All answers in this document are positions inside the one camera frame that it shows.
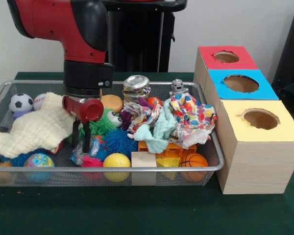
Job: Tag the yellow ball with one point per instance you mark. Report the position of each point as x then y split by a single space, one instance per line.
117 161

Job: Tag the crushed silver metal can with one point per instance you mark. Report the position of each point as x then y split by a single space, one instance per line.
137 85

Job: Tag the cream knitted cloth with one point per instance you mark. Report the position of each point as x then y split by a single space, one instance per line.
36 129

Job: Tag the wooden box with three holes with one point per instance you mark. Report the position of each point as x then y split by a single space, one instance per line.
259 166

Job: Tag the colourful spotted cloth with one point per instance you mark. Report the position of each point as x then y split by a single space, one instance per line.
193 115

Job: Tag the light teal cloth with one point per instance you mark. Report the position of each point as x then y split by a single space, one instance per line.
161 124

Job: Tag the black stand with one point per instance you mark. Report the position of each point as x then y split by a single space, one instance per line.
291 49

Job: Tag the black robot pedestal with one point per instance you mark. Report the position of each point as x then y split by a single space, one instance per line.
142 36

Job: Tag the clear plastic bottle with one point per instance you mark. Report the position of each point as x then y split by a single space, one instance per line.
94 149

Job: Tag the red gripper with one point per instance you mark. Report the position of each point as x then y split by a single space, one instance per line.
88 110

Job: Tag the black and white soccer ball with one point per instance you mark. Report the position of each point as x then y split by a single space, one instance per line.
20 102

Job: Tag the globe print ball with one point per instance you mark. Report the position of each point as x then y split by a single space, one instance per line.
39 161

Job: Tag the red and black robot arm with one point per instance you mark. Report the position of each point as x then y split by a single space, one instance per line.
63 29

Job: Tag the blue spiky ball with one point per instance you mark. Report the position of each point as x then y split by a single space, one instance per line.
19 160
118 142

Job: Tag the shallow clear mesh bin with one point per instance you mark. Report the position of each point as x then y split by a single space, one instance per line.
161 88

